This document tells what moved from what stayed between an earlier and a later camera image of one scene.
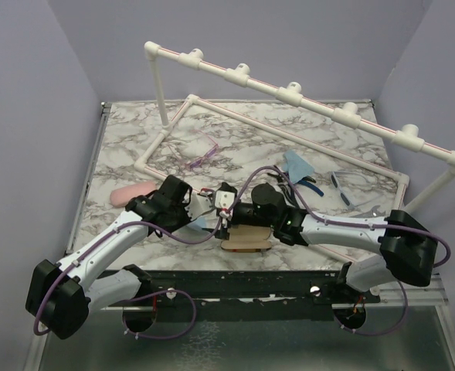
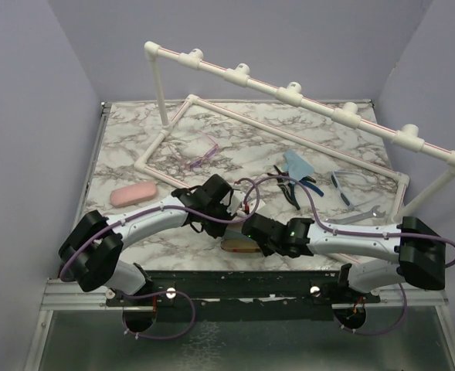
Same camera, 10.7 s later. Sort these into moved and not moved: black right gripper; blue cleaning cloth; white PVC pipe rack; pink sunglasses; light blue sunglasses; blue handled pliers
Moved: blue cleaning cloth; black right gripper
Not moved: blue handled pliers; white PVC pipe rack; light blue sunglasses; pink sunglasses
